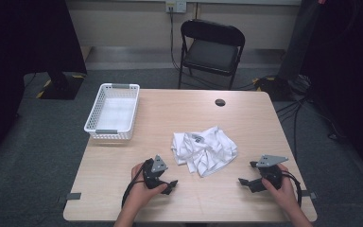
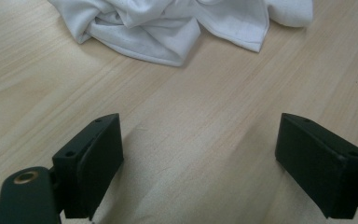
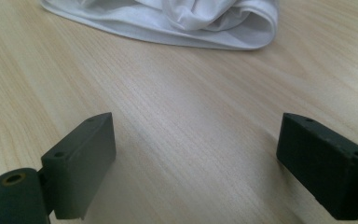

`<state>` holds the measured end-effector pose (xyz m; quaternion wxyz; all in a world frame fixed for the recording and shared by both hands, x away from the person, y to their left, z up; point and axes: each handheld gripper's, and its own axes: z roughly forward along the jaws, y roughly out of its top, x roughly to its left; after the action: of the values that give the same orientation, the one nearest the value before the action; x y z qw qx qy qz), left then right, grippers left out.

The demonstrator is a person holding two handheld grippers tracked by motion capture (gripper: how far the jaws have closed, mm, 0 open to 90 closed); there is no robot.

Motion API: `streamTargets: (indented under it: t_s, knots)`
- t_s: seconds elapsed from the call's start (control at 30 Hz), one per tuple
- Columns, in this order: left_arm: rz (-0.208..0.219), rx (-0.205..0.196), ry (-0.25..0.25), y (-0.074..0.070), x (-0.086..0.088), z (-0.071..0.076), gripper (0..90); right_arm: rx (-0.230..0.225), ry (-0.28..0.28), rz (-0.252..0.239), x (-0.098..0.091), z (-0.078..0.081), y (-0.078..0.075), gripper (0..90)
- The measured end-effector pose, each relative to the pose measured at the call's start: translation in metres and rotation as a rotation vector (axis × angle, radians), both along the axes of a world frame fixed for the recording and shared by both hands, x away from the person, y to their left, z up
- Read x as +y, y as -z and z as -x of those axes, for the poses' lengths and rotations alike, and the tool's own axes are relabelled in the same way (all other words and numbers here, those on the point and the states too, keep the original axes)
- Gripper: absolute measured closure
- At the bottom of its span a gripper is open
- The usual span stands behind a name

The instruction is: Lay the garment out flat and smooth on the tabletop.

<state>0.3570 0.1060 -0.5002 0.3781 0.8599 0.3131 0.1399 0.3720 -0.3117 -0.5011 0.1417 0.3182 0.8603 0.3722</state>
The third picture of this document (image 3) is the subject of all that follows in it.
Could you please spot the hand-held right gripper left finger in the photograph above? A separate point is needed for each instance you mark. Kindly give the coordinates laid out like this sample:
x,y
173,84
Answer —
x,y
80,168

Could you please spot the white t-shirt with dark print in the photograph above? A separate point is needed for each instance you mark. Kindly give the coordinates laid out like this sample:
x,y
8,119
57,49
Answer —
x,y
180,25

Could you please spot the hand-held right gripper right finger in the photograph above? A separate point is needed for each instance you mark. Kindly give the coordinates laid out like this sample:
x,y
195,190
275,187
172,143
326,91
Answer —
x,y
326,168

